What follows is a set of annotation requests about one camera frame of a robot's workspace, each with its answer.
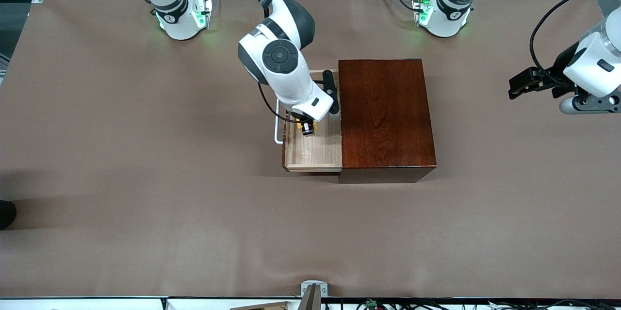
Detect light wood drawer white handle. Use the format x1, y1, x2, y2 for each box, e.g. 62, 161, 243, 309
274, 68, 343, 173

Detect dark red wooden cabinet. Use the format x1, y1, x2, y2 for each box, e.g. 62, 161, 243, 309
338, 59, 438, 184

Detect brown table cover mat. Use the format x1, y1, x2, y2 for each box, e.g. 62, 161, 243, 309
0, 0, 621, 299

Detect brown wooden board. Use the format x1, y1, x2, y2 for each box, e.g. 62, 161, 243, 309
229, 301, 292, 310

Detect black round object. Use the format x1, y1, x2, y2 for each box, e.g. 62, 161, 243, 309
0, 200, 17, 230

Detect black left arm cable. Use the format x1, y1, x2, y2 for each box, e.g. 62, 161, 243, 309
529, 0, 613, 88

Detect grey metal bracket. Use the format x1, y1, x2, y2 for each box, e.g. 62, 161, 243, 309
301, 280, 328, 297

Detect grey camera post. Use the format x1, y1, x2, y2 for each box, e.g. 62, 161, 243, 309
297, 284, 322, 310

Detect black cable bundle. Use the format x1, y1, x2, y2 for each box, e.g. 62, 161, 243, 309
323, 298, 621, 310

